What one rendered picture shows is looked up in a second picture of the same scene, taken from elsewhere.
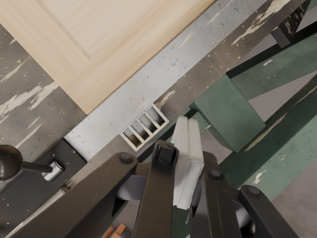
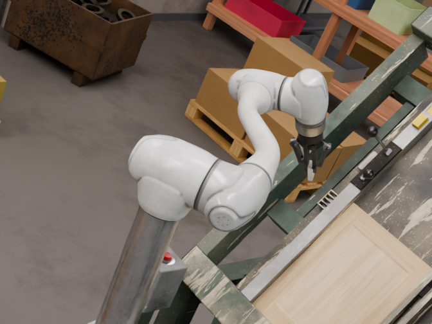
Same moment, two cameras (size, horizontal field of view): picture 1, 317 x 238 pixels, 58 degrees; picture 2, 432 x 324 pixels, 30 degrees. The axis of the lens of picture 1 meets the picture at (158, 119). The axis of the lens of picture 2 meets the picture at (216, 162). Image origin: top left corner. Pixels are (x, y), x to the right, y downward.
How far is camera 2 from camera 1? 239 cm
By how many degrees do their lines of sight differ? 24
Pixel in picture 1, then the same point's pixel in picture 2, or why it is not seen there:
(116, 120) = (339, 199)
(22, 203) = (375, 163)
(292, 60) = (238, 271)
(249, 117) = (276, 215)
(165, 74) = (319, 220)
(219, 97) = (292, 223)
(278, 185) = not seen: hidden behind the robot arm
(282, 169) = not seen: hidden behind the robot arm
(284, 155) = not seen: hidden behind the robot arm
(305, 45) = (233, 276)
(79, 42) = (358, 231)
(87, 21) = (355, 240)
